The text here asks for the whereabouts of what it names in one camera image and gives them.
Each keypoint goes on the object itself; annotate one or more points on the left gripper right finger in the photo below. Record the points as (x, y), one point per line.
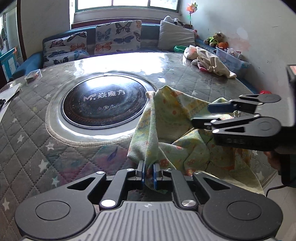
(174, 181)

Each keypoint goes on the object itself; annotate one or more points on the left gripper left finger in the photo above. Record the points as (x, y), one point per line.
(124, 180)

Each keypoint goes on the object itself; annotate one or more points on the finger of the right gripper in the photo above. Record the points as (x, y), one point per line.
(251, 130)
(244, 103)

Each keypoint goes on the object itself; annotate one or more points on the green floral children's shirt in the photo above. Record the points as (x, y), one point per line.
(165, 135)

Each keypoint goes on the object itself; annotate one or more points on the pile of pale clothes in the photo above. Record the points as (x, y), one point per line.
(207, 61)

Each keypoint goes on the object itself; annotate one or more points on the person's right hand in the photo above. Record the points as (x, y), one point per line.
(272, 160)

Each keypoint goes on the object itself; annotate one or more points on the red plastic box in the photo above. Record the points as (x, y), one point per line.
(265, 92)

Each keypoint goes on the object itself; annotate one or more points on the translucent blue storage bin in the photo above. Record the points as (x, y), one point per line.
(235, 65)

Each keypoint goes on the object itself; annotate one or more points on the teddy bear toy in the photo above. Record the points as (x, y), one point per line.
(217, 41)

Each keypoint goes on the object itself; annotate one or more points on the black round induction cooktop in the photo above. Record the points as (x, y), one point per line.
(104, 102)

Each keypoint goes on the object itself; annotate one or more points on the green plastic basin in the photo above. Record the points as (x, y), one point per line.
(179, 49)

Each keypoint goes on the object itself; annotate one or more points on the grey plain pillow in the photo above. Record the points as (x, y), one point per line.
(172, 34)

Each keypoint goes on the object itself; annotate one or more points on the colourful pinwheel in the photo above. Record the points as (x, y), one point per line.
(191, 9)

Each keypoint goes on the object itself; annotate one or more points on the clear plastic small box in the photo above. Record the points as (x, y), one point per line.
(33, 75)

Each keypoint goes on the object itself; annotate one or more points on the right butterfly print cushion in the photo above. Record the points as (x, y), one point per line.
(117, 37)

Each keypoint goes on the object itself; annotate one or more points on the butterfly print cushion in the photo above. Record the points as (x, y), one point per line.
(65, 49)
(117, 37)

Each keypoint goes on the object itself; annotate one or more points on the blue sofa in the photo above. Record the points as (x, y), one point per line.
(149, 41)

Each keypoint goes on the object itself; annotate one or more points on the left butterfly print cushion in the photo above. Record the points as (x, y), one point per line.
(65, 49)

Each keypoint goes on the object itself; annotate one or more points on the white paper sheet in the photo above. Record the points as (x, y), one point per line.
(8, 95)

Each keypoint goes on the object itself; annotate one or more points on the blue cabinet in hallway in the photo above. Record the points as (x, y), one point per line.
(9, 63)

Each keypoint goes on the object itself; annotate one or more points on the black rectangular frame tool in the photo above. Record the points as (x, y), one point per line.
(2, 102)

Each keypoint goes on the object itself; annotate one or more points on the window with frame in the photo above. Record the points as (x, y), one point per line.
(110, 9)

